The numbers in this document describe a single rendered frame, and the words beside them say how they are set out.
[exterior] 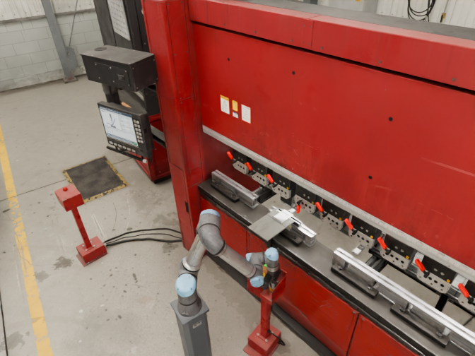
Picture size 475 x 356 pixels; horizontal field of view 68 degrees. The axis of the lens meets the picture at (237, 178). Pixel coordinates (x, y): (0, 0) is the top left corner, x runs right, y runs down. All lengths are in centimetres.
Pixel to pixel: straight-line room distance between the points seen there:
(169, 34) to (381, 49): 135
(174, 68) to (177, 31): 23
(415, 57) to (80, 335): 301
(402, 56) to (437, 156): 44
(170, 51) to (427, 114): 158
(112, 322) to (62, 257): 101
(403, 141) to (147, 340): 240
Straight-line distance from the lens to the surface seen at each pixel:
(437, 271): 200
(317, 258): 243
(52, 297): 373
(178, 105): 261
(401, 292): 228
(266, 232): 238
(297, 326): 310
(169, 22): 245
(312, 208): 224
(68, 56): 856
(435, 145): 167
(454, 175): 170
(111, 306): 345
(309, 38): 183
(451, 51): 153
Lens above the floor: 267
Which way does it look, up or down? 36 degrees down
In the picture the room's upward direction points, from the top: 2 degrees counter-clockwise
